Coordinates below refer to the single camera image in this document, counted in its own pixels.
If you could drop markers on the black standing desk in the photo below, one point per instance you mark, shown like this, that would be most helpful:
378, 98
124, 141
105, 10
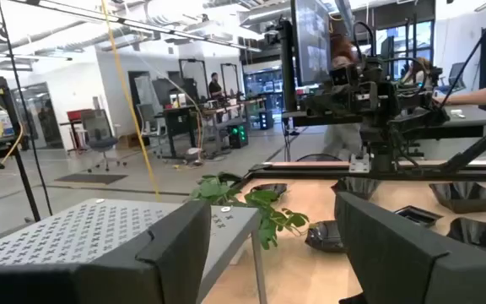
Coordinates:
179, 122

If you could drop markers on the long ceiling light bar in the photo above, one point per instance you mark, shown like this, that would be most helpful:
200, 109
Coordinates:
150, 26

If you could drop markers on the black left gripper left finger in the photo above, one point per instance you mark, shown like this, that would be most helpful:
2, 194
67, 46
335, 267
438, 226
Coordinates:
99, 278

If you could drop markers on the grey office chair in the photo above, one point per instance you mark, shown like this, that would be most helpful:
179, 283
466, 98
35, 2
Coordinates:
97, 126

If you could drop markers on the small square black mini plate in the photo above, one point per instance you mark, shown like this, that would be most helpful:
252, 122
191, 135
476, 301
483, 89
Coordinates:
420, 216

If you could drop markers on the black metal stand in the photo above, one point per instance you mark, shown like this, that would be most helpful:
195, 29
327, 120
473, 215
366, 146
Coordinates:
20, 160

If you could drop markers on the green potted plant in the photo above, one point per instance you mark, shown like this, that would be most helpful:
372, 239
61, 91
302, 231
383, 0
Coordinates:
264, 198

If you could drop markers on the grey perforated metal shelf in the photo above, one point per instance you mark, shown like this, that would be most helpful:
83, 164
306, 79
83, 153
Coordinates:
78, 228

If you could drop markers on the computer tower green lights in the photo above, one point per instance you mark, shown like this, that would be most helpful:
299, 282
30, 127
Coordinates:
239, 136

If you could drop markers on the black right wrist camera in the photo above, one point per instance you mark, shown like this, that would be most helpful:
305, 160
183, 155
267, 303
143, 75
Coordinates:
340, 76

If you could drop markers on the computer tower white lights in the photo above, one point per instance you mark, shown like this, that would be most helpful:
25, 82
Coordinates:
266, 120

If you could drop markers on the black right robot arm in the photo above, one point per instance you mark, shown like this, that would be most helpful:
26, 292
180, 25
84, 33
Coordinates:
382, 158

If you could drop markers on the person's forearm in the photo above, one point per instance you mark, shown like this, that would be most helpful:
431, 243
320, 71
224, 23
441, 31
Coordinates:
479, 96

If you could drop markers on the person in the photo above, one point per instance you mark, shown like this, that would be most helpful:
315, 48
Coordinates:
215, 88
342, 139

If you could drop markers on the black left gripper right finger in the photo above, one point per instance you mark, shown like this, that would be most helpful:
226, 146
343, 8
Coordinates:
395, 262

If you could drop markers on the silver arm base bracket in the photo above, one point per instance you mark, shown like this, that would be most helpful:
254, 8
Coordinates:
359, 164

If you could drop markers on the grey desk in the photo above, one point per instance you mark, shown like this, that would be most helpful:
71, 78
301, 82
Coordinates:
458, 126

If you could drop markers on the black monitor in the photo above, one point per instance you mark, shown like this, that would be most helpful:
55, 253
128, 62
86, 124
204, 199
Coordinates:
310, 42

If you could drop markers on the dark floor mat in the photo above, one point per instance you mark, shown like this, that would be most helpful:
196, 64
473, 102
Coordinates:
91, 178

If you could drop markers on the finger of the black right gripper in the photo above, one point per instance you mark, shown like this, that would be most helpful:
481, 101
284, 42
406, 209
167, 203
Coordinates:
331, 104

